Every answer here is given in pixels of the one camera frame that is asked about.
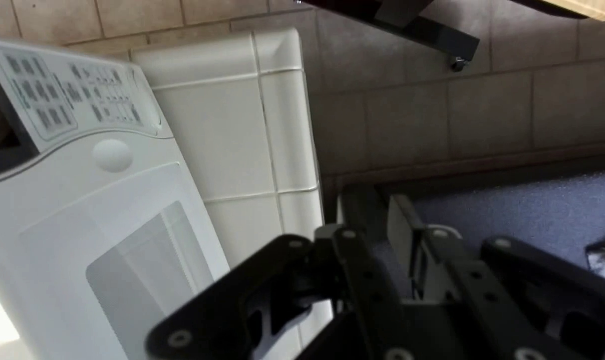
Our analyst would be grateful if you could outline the white microwave body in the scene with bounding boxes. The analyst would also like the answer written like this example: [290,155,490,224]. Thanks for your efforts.
[0,36,177,202]

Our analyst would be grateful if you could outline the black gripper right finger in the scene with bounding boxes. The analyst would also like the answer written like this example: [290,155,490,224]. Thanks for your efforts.
[424,226,605,360]

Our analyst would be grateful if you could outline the white tiled pedestal table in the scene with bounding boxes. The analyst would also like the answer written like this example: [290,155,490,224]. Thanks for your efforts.
[129,27,334,360]

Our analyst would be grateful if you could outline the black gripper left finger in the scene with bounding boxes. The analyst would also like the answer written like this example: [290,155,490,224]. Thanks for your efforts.
[145,224,410,360]

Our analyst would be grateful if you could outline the wooden robot table black legs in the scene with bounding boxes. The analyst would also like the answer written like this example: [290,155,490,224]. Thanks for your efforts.
[301,0,605,74]

